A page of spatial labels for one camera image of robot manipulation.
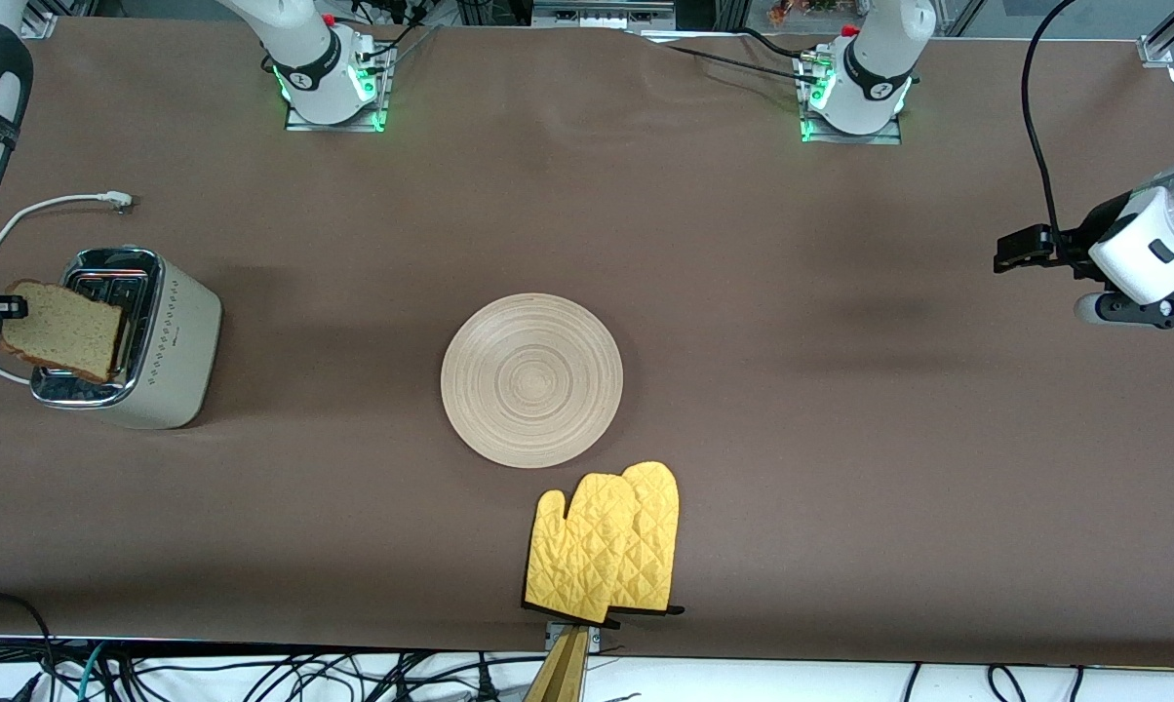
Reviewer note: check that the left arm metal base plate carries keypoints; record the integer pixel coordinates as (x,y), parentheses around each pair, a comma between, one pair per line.
(831,137)

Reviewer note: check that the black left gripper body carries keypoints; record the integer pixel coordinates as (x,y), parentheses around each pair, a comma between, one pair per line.
(1077,237)

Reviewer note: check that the round wooden plate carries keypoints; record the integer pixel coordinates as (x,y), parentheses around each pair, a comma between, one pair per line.
(531,380)

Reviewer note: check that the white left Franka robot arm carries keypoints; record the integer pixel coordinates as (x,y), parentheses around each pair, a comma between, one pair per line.
(875,68)

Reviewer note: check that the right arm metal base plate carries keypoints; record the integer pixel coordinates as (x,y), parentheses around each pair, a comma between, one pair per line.
(384,93)

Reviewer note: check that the brown bread slice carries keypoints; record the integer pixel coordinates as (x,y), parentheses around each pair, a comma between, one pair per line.
(65,331)

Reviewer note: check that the yellow quilted oven mitt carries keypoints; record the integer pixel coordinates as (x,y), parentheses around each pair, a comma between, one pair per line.
(577,556)
(657,526)

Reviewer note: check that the orange background object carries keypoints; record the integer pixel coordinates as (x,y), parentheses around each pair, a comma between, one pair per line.
(811,10)

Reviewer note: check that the silver metal box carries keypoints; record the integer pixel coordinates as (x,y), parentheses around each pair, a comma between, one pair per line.
(602,14)

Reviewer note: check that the brown table cover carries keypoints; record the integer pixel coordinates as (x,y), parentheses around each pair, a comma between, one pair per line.
(587,195)

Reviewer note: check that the small metal bracket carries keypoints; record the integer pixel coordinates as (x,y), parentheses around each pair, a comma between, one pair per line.
(551,634)

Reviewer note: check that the wooden bar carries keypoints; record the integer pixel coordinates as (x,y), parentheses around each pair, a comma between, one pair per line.
(560,678)

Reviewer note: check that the cream and chrome toaster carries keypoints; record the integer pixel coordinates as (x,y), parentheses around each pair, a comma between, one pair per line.
(177,341)

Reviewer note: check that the aluminium corner bracket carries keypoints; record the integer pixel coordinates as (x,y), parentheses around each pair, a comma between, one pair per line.
(43,21)
(1154,51)

